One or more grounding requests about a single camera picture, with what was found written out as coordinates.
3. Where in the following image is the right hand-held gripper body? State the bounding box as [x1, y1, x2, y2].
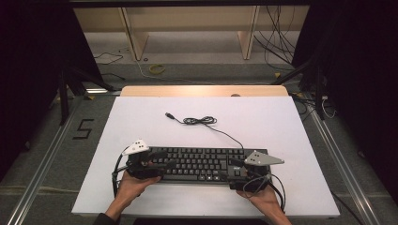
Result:
[228, 150, 285, 192]

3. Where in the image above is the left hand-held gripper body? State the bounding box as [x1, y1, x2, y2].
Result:
[121, 139, 166, 181]

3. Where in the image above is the black computer keyboard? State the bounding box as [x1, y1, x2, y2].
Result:
[145, 145, 272, 186]

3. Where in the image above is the person's left hand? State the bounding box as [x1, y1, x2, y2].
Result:
[116, 170, 162, 204]

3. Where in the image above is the person's right hand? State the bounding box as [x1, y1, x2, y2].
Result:
[236, 184, 285, 214]

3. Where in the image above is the white table board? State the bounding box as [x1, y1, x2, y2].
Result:
[70, 96, 342, 219]

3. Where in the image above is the light wooden table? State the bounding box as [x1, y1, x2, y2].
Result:
[119, 84, 289, 98]

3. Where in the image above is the short silver metal bar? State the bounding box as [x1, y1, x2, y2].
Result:
[85, 87, 122, 96]

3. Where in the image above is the yellow tape roll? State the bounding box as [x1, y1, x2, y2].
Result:
[147, 63, 167, 76]

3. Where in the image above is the black metal stand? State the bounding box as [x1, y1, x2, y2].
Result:
[269, 51, 327, 122]
[56, 66, 117, 127]

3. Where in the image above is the black curtain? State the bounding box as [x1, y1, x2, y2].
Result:
[0, 0, 105, 184]
[292, 0, 398, 205]

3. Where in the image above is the beige wooden cabinet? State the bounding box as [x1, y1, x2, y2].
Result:
[73, 5, 312, 62]

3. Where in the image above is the thin grey gripper cable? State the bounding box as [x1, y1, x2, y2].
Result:
[241, 173, 272, 200]

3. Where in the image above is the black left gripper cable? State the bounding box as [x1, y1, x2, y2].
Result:
[111, 145, 130, 199]

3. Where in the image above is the black keyboard cable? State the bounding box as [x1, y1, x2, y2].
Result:
[164, 112, 245, 150]

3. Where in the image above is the white floor cable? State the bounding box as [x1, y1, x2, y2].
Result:
[133, 58, 222, 86]

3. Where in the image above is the aluminium floor rail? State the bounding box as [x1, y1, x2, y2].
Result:
[5, 102, 81, 225]
[306, 101, 382, 225]

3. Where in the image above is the black floor cable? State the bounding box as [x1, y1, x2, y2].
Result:
[93, 52, 125, 67]

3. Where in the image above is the bundle of black cables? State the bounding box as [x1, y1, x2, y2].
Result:
[253, 5, 298, 72]

